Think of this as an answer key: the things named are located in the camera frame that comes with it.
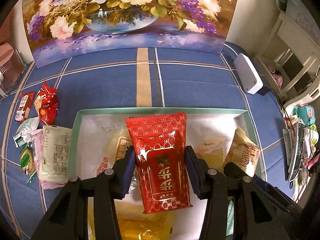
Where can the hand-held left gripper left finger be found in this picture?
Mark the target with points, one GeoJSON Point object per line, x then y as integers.
{"type": "Point", "coordinates": [128, 172]}

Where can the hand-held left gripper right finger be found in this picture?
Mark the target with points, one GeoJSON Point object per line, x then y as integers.
{"type": "Point", "coordinates": [193, 172]}

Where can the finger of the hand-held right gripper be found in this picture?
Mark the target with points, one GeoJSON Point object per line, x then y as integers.
{"type": "Point", "coordinates": [232, 170]}

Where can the yellow egg roll packet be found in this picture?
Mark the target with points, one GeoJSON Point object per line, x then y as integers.
{"type": "Point", "coordinates": [243, 155]}

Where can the cream cake clear packet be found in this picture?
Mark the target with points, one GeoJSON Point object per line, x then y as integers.
{"type": "Point", "coordinates": [210, 155]}

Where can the white orange-print bun packet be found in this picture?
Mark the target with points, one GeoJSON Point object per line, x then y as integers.
{"type": "Point", "coordinates": [115, 145]}

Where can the red gold-patterned snack packet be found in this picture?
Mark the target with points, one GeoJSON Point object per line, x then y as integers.
{"type": "Point", "coordinates": [160, 155]}

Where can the dark green snack packet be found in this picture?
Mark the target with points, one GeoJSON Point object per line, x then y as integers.
{"type": "Point", "coordinates": [230, 215]}

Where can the yellow barcode snack packet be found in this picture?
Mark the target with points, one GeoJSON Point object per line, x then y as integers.
{"type": "Point", "coordinates": [145, 227]}

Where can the teal-rimmed white tray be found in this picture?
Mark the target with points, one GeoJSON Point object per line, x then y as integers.
{"type": "Point", "coordinates": [100, 122]}

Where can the white green-print sachet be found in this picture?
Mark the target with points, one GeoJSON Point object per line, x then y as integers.
{"type": "Point", "coordinates": [56, 152]}

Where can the pink snack packet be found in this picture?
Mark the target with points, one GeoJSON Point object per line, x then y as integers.
{"type": "Point", "coordinates": [37, 142]}

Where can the red peanut snack packet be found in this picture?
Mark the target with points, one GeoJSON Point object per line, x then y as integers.
{"type": "Point", "coordinates": [46, 102]}

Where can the teal white snack packet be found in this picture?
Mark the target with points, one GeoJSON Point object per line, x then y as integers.
{"type": "Point", "coordinates": [25, 131]}

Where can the small brown-red snack packet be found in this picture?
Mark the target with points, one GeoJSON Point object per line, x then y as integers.
{"type": "Point", "coordinates": [23, 106]}

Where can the teal toy pouch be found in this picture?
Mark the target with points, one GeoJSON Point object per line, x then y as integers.
{"type": "Point", "coordinates": [305, 113]}

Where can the blue plaid tablecloth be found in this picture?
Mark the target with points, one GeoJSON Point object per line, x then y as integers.
{"type": "Point", "coordinates": [190, 80]}

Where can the white power adapter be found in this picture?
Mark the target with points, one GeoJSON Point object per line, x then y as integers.
{"type": "Point", "coordinates": [247, 72]}

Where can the green photo-print snack packet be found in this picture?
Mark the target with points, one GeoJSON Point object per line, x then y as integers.
{"type": "Point", "coordinates": [27, 160]}

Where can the white wooden chair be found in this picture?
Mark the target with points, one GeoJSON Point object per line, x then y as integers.
{"type": "Point", "coordinates": [292, 55]}

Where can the flower painting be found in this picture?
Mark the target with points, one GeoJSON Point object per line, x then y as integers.
{"type": "Point", "coordinates": [125, 12]}

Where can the grey printed board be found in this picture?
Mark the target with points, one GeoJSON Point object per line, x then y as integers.
{"type": "Point", "coordinates": [302, 15]}

